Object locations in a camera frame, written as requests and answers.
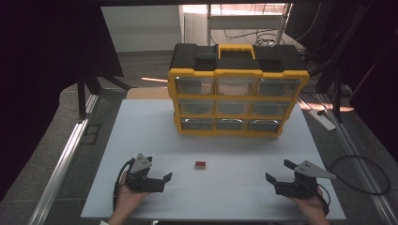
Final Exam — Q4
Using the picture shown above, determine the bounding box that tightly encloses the brown cardboard sheet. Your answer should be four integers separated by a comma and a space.
126, 87, 172, 100

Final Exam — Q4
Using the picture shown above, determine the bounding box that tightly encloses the clear plastic drawer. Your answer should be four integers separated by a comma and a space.
217, 77, 259, 97

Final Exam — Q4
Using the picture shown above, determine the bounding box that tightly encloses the looped black floor cable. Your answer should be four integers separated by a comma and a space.
329, 155, 392, 197

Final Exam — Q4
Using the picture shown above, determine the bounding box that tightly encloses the yellow black organizer cabinet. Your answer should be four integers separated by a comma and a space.
167, 42, 311, 139

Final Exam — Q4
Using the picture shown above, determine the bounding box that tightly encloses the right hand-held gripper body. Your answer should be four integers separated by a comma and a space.
274, 159, 337, 200

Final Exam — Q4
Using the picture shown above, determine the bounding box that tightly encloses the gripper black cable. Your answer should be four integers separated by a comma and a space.
315, 183, 332, 217
112, 157, 136, 211

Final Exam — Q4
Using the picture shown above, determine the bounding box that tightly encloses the dark curtain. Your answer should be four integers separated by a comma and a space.
0, 0, 125, 201
285, 0, 398, 154

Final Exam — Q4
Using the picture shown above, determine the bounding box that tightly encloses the dark floor socket cover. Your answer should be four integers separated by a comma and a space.
79, 123, 102, 146

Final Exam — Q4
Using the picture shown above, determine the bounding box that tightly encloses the black metal stand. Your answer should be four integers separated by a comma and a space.
76, 67, 135, 121
313, 64, 355, 124

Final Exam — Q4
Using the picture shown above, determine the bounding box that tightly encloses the person's right hand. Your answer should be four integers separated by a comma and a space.
287, 186, 329, 218

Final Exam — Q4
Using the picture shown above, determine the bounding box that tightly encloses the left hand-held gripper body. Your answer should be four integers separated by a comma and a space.
125, 153, 166, 193

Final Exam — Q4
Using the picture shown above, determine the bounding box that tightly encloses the grid of clear drawers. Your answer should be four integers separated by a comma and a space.
175, 75, 303, 132

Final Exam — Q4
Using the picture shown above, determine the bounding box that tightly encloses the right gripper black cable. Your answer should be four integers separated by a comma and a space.
315, 183, 332, 217

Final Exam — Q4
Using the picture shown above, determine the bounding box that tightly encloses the person's left hand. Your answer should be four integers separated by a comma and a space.
116, 171, 152, 214

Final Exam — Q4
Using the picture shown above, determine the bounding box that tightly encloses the white power strip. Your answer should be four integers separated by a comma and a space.
308, 108, 337, 132

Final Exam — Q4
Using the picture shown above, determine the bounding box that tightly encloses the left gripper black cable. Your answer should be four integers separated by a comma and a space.
112, 157, 136, 211

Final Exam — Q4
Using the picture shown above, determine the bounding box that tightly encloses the metal floor rail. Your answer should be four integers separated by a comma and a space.
27, 93, 100, 225
315, 93, 398, 225

